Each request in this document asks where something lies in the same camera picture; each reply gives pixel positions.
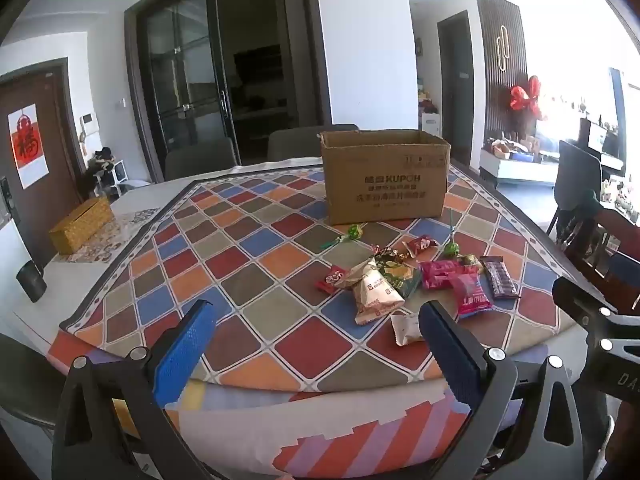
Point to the small green candy packet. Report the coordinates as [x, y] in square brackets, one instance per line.
[469, 260]

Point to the red white-ended snack packet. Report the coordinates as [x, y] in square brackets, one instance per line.
[421, 246]

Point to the black framed glass sliding door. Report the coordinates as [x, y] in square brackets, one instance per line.
[200, 75]

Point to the computer monitor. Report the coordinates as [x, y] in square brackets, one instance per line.
[600, 140]

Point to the purple snack bar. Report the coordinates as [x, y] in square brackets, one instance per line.
[500, 280]

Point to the white small stool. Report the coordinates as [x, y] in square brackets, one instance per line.
[119, 175]

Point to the white shelf with toys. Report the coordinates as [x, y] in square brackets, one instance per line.
[430, 117]

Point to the red and white door poster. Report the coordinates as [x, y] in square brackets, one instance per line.
[27, 145]

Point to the pink snack packet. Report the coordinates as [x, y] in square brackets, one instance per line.
[440, 275]

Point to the yellow woven tissue box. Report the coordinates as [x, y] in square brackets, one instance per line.
[80, 225]

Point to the black cup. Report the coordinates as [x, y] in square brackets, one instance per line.
[31, 284]

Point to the small foil candy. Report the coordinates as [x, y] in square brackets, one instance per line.
[382, 250]

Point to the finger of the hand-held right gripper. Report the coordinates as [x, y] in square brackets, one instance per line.
[575, 300]

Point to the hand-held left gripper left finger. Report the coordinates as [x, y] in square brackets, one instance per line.
[185, 350]

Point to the dark interior door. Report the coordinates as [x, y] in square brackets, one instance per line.
[456, 95]

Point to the green lollipop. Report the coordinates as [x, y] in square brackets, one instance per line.
[356, 231]
[452, 249]

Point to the small red snack packet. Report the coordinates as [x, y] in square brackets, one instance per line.
[331, 278]

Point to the red bow decoration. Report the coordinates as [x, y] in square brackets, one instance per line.
[522, 97]

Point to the dark wooden chair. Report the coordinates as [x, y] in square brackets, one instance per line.
[615, 245]

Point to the grey dining chair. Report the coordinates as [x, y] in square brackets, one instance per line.
[200, 157]
[295, 142]
[577, 175]

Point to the brown cardboard box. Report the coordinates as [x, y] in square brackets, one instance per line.
[385, 180]

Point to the green cracker packet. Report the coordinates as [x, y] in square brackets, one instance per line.
[400, 275]

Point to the brown entry door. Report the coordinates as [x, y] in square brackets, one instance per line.
[57, 125]

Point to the white wall intercom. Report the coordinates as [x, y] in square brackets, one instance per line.
[90, 122]

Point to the white low cabinet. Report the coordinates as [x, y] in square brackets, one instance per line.
[515, 167]

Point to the beige snack packet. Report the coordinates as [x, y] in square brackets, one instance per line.
[375, 297]

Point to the red-pink snack packet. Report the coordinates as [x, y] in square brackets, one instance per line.
[470, 295]

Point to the black bag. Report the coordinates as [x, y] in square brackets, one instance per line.
[100, 157]

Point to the colourful checked tablecloth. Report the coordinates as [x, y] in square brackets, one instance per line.
[260, 270]

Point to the dark slatted wall panel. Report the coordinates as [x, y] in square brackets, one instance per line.
[500, 85]

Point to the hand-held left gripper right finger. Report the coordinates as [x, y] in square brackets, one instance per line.
[450, 350]

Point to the white snack packet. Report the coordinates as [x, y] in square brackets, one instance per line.
[406, 329]

